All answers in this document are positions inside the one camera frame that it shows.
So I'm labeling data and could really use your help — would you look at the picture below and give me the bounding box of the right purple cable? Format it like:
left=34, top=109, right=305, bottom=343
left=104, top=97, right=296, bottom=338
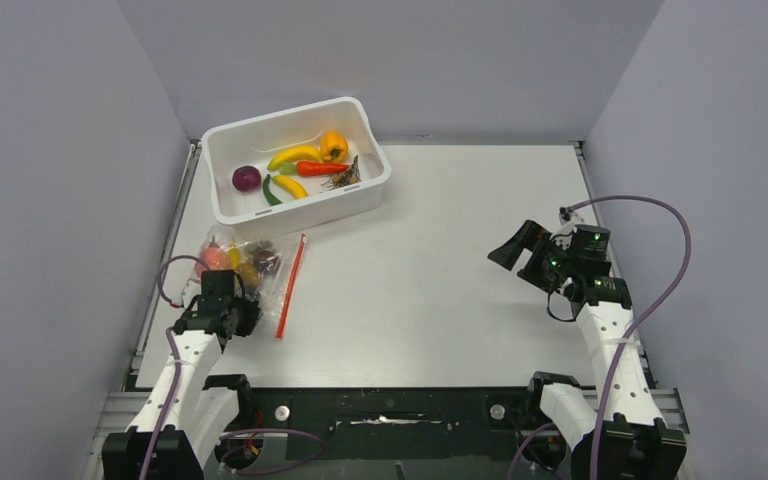
left=559, top=195, right=693, bottom=480

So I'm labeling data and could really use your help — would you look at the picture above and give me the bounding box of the brown fake berry twig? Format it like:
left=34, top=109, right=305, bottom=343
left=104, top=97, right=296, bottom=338
left=325, top=156, right=360, bottom=190

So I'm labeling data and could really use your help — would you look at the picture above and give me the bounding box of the orange yellow fake pepper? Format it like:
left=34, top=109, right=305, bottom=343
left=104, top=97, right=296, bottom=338
left=320, top=131, right=349, bottom=164

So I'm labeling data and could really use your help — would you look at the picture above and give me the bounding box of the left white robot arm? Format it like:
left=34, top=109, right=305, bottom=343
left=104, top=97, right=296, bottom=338
left=101, top=270, right=261, bottom=479

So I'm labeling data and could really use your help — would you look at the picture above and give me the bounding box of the orange fake carrot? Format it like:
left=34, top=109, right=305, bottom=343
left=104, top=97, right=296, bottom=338
left=278, top=161, right=350, bottom=177

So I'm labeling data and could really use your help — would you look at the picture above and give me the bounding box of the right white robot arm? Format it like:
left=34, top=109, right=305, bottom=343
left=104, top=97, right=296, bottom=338
left=488, top=220, right=687, bottom=479

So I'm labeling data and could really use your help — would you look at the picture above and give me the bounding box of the purple fake onion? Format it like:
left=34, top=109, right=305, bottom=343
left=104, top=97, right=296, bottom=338
left=231, top=165, right=262, bottom=194

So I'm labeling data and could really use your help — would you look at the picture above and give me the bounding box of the dark purple fake fruit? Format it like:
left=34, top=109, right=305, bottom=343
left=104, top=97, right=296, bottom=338
left=252, top=248, right=282, bottom=277

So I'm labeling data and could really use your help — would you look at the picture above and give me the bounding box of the white plastic bin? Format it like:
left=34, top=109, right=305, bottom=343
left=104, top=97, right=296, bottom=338
left=201, top=97, right=392, bottom=237

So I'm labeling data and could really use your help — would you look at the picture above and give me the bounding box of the clear zip top bag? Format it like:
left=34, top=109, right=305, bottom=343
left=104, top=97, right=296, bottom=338
left=188, top=226, right=307, bottom=339

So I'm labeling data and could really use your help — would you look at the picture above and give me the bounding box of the green fake chili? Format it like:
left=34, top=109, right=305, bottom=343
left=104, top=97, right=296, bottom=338
left=262, top=174, right=283, bottom=206

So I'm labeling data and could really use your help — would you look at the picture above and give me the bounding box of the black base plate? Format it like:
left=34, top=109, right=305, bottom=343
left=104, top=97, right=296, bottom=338
left=228, top=386, right=548, bottom=461

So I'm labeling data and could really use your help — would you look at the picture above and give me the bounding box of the small yellow fake banana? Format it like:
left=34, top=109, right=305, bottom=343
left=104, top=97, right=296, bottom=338
left=272, top=175, right=308, bottom=199

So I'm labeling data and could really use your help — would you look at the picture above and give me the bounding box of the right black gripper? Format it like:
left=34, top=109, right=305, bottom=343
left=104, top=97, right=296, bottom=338
left=489, top=221, right=578, bottom=294

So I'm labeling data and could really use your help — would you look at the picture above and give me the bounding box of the fake peach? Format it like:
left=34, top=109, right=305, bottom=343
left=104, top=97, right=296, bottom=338
left=195, top=242, right=231, bottom=280

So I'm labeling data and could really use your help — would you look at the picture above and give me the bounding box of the brown fake kiwi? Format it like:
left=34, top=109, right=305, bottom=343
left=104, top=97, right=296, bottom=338
left=236, top=262, right=261, bottom=289

